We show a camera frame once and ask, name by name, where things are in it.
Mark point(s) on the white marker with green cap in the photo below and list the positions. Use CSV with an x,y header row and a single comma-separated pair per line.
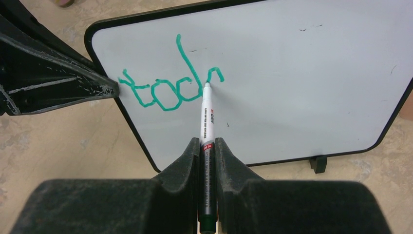
x,y
207,202

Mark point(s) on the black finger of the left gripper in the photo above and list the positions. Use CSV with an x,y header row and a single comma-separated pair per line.
x,y
38,71

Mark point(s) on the white whiteboard with black frame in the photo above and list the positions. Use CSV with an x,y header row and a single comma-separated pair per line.
x,y
291,79

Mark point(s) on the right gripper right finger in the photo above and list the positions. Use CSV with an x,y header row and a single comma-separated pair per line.
x,y
249,204

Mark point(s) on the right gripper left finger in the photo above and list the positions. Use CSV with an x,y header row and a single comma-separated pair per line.
x,y
164,204

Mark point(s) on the orange plastic file organizer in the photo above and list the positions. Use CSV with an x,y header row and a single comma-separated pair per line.
x,y
406,111

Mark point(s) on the pink capped spice bottle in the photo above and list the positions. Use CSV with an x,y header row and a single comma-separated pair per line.
x,y
63,3

